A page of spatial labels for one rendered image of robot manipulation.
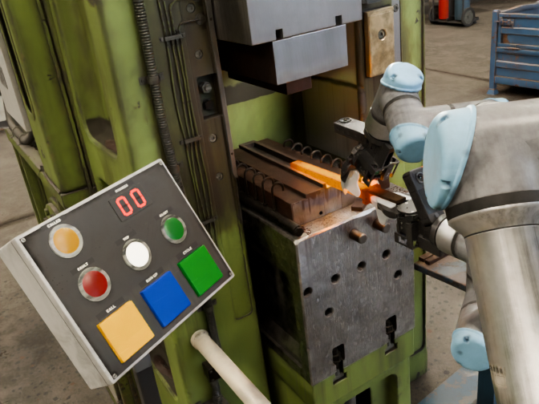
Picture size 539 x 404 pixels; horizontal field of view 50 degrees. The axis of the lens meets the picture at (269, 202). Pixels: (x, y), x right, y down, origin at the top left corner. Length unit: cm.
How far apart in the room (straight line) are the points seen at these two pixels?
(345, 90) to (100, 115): 68
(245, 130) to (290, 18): 63
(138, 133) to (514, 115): 85
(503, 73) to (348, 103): 388
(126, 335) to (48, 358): 180
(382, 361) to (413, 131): 89
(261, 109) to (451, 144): 124
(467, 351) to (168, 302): 52
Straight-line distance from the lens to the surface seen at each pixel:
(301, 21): 131
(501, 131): 69
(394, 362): 183
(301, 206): 142
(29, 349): 290
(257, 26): 125
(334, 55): 138
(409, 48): 175
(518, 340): 68
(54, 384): 265
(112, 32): 128
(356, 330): 164
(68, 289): 100
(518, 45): 537
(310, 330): 152
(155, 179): 114
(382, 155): 124
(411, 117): 109
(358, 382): 176
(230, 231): 151
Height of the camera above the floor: 159
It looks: 25 degrees down
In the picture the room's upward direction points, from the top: 7 degrees counter-clockwise
